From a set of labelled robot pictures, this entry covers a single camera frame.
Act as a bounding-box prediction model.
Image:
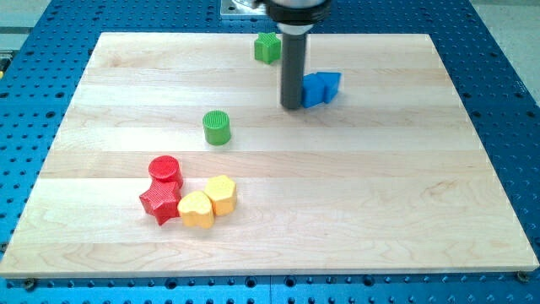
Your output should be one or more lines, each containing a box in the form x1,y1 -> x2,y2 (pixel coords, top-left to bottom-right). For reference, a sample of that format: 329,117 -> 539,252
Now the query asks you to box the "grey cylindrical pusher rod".
280,33 -> 307,110

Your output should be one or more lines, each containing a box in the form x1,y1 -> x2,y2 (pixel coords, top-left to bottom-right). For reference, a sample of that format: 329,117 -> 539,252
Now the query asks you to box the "blue cube block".
301,74 -> 325,108

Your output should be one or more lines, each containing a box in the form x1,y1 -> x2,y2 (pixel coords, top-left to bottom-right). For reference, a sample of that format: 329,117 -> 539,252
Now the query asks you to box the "green star block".
254,32 -> 281,64

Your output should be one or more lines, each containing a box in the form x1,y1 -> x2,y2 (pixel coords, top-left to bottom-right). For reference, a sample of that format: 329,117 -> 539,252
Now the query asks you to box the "red star block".
139,181 -> 181,225

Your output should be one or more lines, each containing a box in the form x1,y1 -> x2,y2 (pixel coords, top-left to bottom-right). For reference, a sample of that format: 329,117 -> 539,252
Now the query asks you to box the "blue triangular block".
316,72 -> 342,104

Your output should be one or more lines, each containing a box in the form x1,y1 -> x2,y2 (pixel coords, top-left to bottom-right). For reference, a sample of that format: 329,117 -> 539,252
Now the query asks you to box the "green cylinder block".
202,110 -> 231,145

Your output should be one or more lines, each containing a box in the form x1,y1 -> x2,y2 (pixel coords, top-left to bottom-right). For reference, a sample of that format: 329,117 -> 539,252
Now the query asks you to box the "yellow pentagon block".
204,175 -> 237,216

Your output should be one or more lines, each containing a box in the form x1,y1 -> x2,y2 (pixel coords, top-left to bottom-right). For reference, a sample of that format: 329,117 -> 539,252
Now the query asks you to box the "light wooden board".
1,32 -> 538,279

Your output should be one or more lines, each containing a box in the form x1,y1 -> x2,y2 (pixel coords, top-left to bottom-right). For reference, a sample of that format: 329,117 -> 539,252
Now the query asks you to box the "red cylinder block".
148,155 -> 183,187

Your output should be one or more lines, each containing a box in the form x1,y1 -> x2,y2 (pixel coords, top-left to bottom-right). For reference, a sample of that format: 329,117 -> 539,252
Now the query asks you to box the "yellow heart block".
177,191 -> 214,229

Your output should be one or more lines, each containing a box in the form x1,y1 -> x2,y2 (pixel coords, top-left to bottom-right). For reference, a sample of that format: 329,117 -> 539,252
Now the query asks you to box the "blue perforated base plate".
1,1 -> 539,303

